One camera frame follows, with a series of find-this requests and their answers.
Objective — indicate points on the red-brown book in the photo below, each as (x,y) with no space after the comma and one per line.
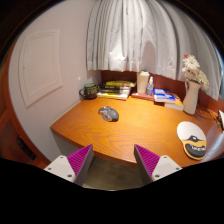
(141,96)

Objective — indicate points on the orange book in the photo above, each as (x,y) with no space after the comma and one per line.
(176,105)

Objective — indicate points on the white curtain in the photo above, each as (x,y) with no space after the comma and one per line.
(140,36)

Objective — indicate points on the white tablet device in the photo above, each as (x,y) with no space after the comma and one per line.
(221,120)

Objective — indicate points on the round white yellow mouse pad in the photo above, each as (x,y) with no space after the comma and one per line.
(192,138)

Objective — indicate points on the white yellow book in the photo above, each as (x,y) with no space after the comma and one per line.
(112,96)

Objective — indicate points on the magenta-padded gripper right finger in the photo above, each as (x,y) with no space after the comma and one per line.
(164,166)

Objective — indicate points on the clear spray bottle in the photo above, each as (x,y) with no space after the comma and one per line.
(150,88)

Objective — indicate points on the grey black computer mouse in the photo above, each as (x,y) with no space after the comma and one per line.
(108,114)

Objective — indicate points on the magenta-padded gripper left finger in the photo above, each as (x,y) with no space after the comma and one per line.
(62,166)

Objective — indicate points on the black book white edge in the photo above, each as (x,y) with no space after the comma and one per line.
(113,91)
(115,88)

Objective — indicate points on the white jug vase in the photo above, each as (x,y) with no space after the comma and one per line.
(191,98)

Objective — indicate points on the blue book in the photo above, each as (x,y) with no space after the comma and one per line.
(164,95)

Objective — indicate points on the cream tumbler with lid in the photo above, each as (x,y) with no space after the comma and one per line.
(142,82)

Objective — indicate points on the dark mug green inside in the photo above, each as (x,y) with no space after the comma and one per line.
(90,91)

